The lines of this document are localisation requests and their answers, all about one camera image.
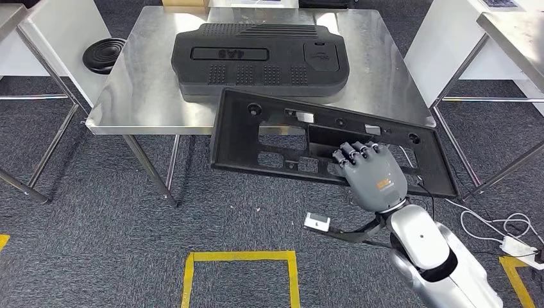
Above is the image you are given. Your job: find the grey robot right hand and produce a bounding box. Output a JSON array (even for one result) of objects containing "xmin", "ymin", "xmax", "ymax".
[{"xmin": 331, "ymin": 141, "xmax": 410, "ymax": 214}]

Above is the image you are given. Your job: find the black plastic plate part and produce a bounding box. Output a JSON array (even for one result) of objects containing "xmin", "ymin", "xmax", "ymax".
[{"xmin": 209, "ymin": 87, "xmax": 460, "ymax": 200}]

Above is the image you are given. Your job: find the stainless steel workbench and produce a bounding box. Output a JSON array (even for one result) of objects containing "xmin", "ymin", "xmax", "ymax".
[{"xmin": 85, "ymin": 4, "xmax": 438, "ymax": 209}]

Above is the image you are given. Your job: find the white power strip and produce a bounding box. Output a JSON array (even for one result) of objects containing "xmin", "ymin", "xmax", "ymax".
[{"xmin": 501, "ymin": 235, "xmax": 544, "ymax": 271}]

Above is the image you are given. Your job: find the white partition panel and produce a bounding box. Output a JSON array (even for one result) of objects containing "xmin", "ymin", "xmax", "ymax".
[
  {"xmin": 0, "ymin": 0, "xmax": 112, "ymax": 108},
  {"xmin": 404, "ymin": 0, "xmax": 544, "ymax": 117}
]

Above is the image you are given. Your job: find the black engine cover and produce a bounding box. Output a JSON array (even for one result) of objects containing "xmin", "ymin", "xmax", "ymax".
[{"xmin": 171, "ymin": 22, "xmax": 351, "ymax": 104}]

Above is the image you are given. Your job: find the black device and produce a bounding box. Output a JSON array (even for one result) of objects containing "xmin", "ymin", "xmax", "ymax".
[{"xmin": 297, "ymin": 0, "xmax": 353, "ymax": 10}]

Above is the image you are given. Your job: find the stainless steel table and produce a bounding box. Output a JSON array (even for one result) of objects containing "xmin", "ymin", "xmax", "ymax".
[
  {"xmin": 0, "ymin": 3, "xmax": 92, "ymax": 205},
  {"xmin": 429, "ymin": 12, "xmax": 544, "ymax": 203}
]

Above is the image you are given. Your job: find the brown cardboard box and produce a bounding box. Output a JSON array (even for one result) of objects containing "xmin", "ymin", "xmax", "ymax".
[{"xmin": 161, "ymin": 0, "xmax": 210, "ymax": 13}]

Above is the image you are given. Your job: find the black round ribbed disc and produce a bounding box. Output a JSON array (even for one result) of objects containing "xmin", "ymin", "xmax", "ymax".
[{"xmin": 81, "ymin": 37, "xmax": 128, "ymax": 76}]

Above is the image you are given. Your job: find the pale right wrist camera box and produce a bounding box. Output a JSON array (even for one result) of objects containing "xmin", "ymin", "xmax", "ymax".
[{"xmin": 303, "ymin": 211, "xmax": 332, "ymax": 234}]

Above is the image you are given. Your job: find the white cable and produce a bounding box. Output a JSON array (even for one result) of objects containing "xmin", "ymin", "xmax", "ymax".
[{"xmin": 397, "ymin": 144, "xmax": 544, "ymax": 248}]

